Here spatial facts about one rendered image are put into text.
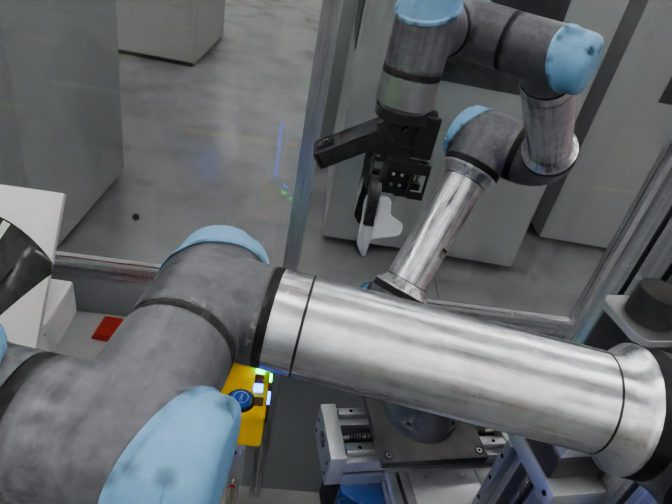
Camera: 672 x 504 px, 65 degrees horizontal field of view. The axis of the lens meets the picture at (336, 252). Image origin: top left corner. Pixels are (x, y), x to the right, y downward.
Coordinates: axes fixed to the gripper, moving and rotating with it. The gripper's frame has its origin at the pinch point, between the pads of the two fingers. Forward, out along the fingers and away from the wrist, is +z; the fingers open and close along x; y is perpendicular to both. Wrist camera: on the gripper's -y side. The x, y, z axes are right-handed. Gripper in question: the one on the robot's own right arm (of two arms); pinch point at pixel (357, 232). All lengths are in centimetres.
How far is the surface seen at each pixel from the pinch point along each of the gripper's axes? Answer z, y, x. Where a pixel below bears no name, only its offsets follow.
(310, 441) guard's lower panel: 113, 9, 46
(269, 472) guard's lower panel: 133, -3, 46
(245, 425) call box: 43.4, -13.0, -3.5
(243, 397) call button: 39.8, -14.1, 0.0
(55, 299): 51, -63, 33
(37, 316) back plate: 29, -52, 4
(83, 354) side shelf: 62, -55, 27
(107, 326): 60, -52, 35
